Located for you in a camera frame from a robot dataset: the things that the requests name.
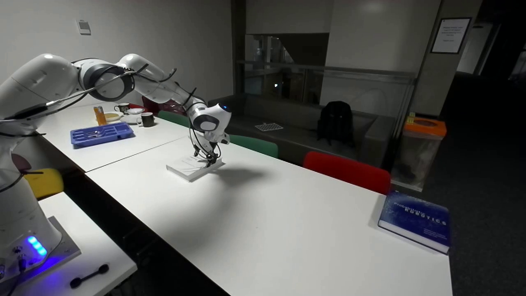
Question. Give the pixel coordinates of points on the white box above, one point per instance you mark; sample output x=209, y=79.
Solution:
x=207, y=131

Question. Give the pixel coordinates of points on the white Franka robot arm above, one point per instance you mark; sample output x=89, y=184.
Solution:
x=38, y=82

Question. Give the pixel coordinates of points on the blue hardcover book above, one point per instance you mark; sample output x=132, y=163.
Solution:
x=416, y=222

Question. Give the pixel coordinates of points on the green chair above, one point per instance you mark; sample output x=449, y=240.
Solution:
x=255, y=145
x=173, y=118

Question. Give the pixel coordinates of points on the white mug with black band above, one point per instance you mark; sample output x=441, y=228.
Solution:
x=148, y=118

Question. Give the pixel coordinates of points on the white sheet on sofa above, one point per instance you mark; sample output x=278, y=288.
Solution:
x=268, y=126

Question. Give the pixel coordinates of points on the dark red office chair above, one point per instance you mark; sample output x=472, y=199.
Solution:
x=150, y=102

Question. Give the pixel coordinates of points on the shallow tan bowl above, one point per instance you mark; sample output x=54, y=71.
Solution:
x=114, y=117

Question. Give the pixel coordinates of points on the dark grey sofa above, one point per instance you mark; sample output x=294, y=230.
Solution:
x=296, y=117

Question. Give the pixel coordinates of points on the blue cutlery tray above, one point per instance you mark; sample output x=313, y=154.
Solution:
x=101, y=135

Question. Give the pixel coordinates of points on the black dumbbell-shaped tool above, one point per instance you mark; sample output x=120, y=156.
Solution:
x=87, y=276

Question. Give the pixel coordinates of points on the bin with orange lid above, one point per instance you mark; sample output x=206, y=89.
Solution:
x=419, y=148

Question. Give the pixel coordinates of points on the small grey wall plate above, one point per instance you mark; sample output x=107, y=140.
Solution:
x=84, y=28

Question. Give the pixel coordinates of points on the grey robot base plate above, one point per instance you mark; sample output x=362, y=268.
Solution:
x=50, y=256

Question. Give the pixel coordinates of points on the framed wall notice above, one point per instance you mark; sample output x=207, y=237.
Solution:
x=451, y=34

